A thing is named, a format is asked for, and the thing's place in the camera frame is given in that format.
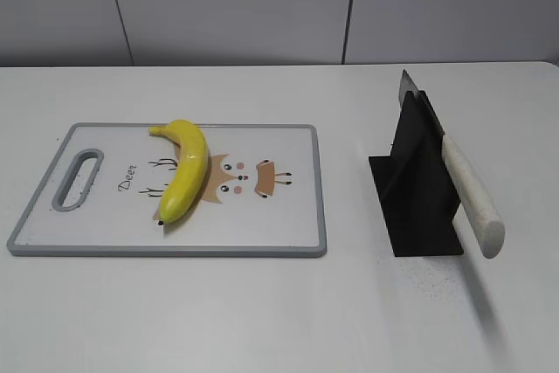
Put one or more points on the yellow plastic banana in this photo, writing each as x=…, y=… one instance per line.
x=191, y=170

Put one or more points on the white-handled kitchen knife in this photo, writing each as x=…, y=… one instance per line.
x=483, y=216

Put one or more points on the white grey-rimmed cutting board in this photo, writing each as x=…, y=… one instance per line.
x=99, y=196

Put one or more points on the black knife stand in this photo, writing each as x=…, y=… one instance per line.
x=416, y=193

